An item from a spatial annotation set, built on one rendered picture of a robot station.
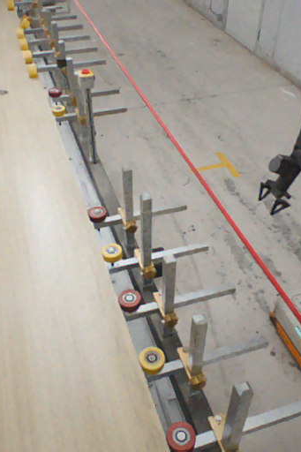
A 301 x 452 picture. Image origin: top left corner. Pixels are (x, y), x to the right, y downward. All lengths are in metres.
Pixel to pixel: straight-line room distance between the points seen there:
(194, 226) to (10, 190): 1.53
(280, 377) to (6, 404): 1.53
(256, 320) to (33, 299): 1.48
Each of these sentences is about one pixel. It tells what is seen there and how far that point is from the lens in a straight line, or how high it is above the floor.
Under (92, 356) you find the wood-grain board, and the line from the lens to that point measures 1.48.
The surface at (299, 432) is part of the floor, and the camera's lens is 2.45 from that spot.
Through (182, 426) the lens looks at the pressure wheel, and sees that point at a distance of 1.36.
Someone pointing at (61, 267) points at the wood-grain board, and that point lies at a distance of 1.74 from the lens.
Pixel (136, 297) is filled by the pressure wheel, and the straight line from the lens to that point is 1.60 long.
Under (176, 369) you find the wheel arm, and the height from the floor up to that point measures 0.82.
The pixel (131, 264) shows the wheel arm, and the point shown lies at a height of 0.82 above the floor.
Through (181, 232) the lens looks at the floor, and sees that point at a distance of 3.20.
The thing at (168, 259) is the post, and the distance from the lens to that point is 1.45.
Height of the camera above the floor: 2.14
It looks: 41 degrees down
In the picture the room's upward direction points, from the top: straight up
